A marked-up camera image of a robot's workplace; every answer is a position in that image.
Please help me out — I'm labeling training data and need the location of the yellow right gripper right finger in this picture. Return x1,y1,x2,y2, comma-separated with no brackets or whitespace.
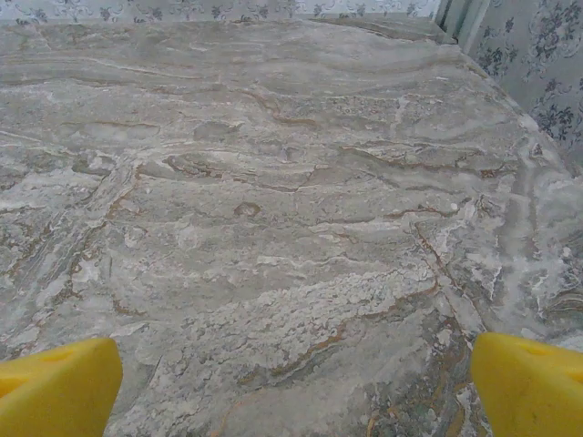
470,331,583,437

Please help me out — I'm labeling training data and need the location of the aluminium frame corner post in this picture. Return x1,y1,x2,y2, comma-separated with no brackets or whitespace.
432,0,484,49

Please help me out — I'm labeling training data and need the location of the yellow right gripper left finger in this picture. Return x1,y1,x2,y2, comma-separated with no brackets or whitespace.
0,336,124,437

